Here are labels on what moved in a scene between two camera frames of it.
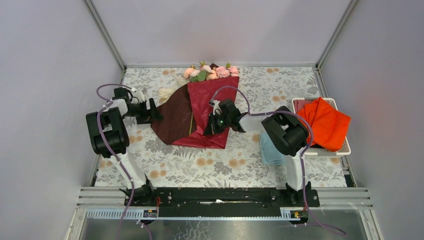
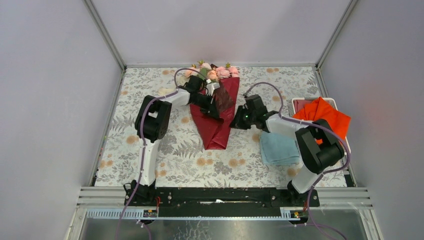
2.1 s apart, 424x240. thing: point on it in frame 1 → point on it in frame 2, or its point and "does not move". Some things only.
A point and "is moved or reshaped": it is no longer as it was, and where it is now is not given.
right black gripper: [212, 128] → [237, 122]
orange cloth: [330, 126] does not move
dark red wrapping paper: [185, 114] is moved or reshaped
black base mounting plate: [224, 202] does not move
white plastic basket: [311, 150] does not move
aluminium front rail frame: [106, 202] does not move
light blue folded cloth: [270, 154] does not move
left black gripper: [152, 113] → [209, 109]
